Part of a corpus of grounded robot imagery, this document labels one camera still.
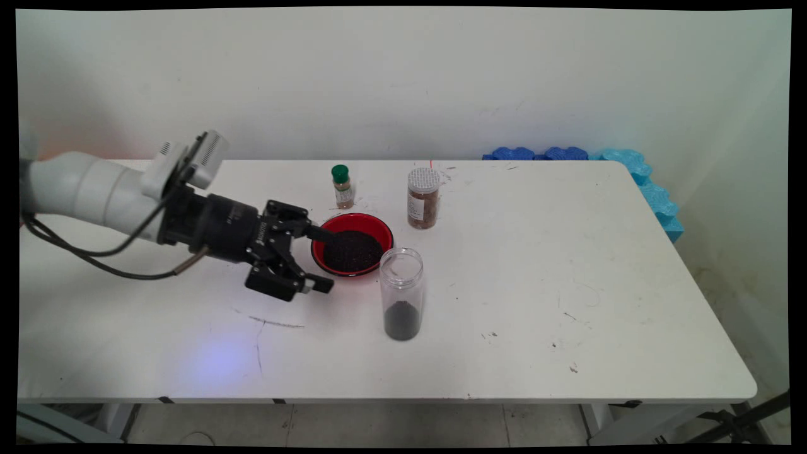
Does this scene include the spice bottle with green cap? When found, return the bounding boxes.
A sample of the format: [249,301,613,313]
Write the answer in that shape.
[331,165,355,210]

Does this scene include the black stand bar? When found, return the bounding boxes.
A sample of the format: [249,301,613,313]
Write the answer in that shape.
[687,391,790,445]

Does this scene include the clear plastic jar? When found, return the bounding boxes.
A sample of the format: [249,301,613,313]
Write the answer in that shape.
[379,247,424,342]

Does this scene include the grey table leg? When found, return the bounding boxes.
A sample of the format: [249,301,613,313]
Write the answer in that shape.
[580,404,738,445]
[18,404,136,445]

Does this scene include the light blue foam mat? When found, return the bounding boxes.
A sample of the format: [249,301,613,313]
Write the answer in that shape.
[589,148,685,243]

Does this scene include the black seeds heap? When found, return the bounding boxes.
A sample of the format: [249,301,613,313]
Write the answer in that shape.
[323,230,384,273]
[384,301,422,342]

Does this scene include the red bowl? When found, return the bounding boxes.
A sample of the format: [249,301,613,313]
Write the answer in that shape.
[310,212,395,278]

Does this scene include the spice jar with white lid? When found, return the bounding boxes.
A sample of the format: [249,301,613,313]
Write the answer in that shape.
[407,167,441,230]

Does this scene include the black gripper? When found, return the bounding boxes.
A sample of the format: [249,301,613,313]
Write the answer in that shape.
[205,194,335,302]

